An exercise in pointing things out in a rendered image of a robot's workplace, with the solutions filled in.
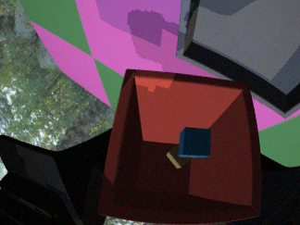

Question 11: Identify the small blue block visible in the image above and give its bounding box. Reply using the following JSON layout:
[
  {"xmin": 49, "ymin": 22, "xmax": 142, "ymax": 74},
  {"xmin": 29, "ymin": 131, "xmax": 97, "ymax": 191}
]
[{"xmin": 179, "ymin": 127, "xmax": 211, "ymax": 157}]

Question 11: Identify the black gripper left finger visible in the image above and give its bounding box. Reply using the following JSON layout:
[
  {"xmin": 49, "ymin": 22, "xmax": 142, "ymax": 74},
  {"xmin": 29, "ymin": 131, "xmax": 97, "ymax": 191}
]
[{"xmin": 0, "ymin": 128, "xmax": 112, "ymax": 225}]

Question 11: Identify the grey square tray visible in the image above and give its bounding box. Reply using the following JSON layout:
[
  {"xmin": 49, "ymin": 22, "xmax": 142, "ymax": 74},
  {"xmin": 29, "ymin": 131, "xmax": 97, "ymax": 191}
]
[{"xmin": 175, "ymin": 0, "xmax": 300, "ymax": 119}]

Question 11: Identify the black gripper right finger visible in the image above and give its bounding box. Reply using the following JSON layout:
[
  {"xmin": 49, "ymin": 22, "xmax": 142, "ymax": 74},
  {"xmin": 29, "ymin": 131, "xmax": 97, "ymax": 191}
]
[{"xmin": 226, "ymin": 153, "xmax": 300, "ymax": 225}]

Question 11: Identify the dark red square cup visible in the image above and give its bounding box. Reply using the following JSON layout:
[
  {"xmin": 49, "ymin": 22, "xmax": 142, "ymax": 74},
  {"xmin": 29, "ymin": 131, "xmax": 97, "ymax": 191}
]
[{"xmin": 98, "ymin": 69, "xmax": 262, "ymax": 225}]

